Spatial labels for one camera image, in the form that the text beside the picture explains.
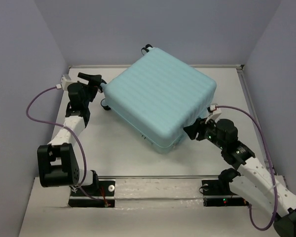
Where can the light blue suitcase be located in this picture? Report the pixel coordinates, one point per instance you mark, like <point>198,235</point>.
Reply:
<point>158,96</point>

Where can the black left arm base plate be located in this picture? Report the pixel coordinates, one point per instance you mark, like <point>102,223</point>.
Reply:
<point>89,197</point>

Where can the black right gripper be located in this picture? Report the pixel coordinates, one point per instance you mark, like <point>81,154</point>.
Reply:
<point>198,126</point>

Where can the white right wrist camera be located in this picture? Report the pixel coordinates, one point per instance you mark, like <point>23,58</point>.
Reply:
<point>214,112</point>

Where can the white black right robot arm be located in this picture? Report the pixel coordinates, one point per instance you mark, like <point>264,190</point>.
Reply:
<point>248,177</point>

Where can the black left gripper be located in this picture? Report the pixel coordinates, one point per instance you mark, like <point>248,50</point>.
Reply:
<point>94,81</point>

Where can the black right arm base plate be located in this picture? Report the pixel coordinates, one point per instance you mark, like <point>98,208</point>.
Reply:
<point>217,194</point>

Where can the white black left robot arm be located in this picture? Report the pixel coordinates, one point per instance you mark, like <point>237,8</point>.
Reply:
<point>57,163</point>

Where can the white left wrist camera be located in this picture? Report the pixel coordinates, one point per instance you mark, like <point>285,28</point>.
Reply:
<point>65,82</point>

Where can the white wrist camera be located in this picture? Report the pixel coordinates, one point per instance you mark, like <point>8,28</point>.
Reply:
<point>214,112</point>
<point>65,82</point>

